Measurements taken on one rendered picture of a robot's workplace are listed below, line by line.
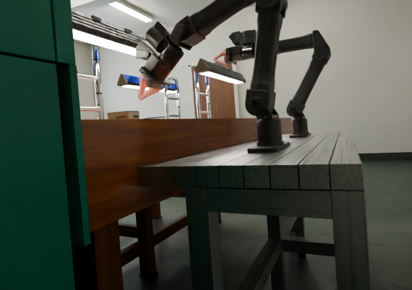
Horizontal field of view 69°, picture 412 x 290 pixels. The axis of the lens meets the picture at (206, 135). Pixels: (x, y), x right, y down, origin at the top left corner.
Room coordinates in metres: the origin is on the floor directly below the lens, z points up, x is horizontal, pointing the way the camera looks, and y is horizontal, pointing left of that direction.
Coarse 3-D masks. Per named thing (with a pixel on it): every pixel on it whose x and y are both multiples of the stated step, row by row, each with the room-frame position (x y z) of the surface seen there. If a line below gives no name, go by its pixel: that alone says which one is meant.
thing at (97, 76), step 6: (96, 18) 0.95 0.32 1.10; (126, 30) 1.07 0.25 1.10; (96, 48) 1.15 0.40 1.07; (96, 54) 1.15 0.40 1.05; (96, 60) 1.15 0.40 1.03; (96, 66) 1.15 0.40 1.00; (78, 72) 1.08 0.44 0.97; (96, 72) 1.15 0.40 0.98; (84, 78) 1.10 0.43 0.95; (90, 78) 1.12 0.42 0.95; (96, 78) 1.15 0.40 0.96; (96, 84) 1.15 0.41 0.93; (96, 90) 1.15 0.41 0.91; (96, 96) 1.15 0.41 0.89; (96, 102) 1.15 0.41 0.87; (102, 102) 1.17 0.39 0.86; (84, 108) 1.08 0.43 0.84; (90, 108) 1.11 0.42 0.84; (96, 108) 1.14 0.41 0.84; (102, 108) 1.16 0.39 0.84; (102, 114) 1.16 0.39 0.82
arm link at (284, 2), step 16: (272, 16) 0.74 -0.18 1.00; (272, 32) 0.75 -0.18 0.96; (256, 48) 0.77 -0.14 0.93; (272, 48) 0.75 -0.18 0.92; (256, 64) 0.77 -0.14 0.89; (272, 64) 0.75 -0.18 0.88; (256, 80) 0.76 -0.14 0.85; (272, 80) 0.76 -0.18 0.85; (256, 96) 0.76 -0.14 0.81; (272, 96) 0.77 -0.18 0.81
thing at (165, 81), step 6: (162, 60) 0.89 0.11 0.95; (156, 66) 0.89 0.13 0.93; (162, 66) 0.89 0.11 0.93; (168, 66) 0.89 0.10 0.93; (144, 72) 0.89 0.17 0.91; (156, 72) 0.90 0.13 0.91; (162, 72) 0.90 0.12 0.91; (168, 72) 0.91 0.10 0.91; (150, 78) 0.88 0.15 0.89; (156, 78) 0.90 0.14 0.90; (162, 78) 0.91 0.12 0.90; (162, 84) 0.94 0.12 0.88; (168, 84) 0.95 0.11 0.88
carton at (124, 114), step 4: (112, 112) 0.65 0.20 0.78; (116, 112) 0.64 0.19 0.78; (120, 112) 0.64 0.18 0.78; (124, 112) 0.63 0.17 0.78; (128, 112) 0.63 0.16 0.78; (132, 112) 0.64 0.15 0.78; (136, 112) 0.65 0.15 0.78; (108, 116) 0.65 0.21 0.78; (112, 116) 0.65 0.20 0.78; (116, 116) 0.64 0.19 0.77; (120, 116) 0.64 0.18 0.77; (124, 116) 0.63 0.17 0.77; (128, 116) 0.63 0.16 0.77; (132, 116) 0.64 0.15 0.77; (136, 116) 0.65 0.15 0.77
